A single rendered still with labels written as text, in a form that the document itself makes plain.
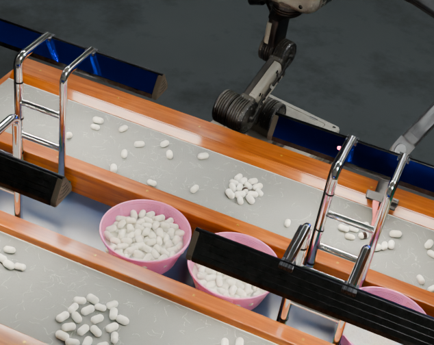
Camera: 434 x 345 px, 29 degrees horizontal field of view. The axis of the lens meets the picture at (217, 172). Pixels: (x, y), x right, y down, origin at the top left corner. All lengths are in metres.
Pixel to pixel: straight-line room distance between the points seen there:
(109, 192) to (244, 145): 0.50
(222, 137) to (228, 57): 2.00
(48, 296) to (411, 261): 1.07
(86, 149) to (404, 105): 2.40
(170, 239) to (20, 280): 0.46
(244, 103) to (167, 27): 2.11
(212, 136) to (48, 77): 0.64
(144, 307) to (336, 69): 2.89
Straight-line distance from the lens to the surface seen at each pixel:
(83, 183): 2.66
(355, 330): 2.35
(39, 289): 2.31
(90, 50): 2.55
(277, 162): 2.78
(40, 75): 3.08
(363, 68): 4.98
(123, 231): 2.48
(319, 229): 2.35
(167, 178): 2.68
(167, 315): 2.26
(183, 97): 4.41
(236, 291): 2.36
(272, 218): 2.60
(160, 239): 2.46
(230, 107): 2.99
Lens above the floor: 2.42
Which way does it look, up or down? 38 degrees down
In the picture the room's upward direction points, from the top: 9 degrees clockwise
